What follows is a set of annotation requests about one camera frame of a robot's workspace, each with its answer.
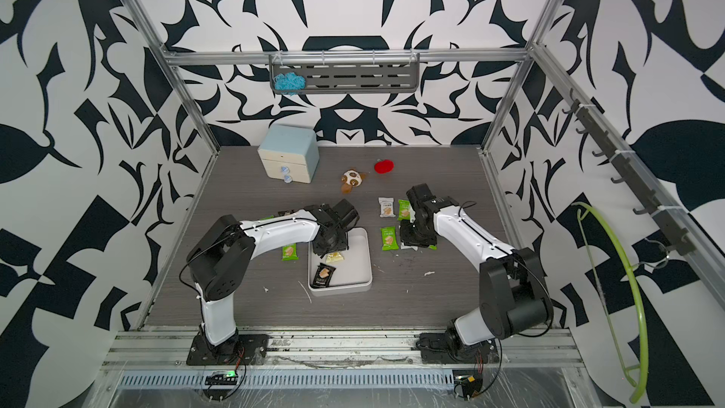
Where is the white storage box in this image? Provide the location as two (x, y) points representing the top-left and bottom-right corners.
(306, 228), (373, 297)

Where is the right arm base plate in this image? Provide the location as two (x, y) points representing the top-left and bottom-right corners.
(415, 330), (500, 365)

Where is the light blue drawer cabinet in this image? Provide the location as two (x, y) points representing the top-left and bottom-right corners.
(258, 125), (320, 184)

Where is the green hose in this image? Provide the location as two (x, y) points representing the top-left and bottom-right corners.
(571, 201), (651, 404)

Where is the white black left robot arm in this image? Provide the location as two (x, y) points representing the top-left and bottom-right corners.
(179, 199), (360, 348)

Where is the black cookie packet left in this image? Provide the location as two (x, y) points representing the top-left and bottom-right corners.
(311, 264), (336, 289)

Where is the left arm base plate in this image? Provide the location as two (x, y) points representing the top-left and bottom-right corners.
(186, 332), (270, 366)

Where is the brown white plush toy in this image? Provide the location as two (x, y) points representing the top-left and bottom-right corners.
(341, 169), (367, 195)

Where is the blue crochet item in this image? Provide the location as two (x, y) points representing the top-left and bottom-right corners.
(274, 73), (307, 96)

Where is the red plush heart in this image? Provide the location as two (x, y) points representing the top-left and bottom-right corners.
(374, 160), (395, 175)

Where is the grey wall rack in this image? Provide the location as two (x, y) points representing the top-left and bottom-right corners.
(268, 50), (421, 94)

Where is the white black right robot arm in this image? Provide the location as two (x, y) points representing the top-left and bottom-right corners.
(400, 183), (553, 347)

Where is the black hook rail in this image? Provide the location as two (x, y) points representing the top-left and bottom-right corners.
(566, 96), (697, 256)

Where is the pale yellow cookie packet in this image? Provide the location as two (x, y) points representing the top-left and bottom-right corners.
(325, 251), (345, 264)

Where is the green cookie packet hidden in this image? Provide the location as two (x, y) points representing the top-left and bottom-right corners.
(281, 244), (298, 262)

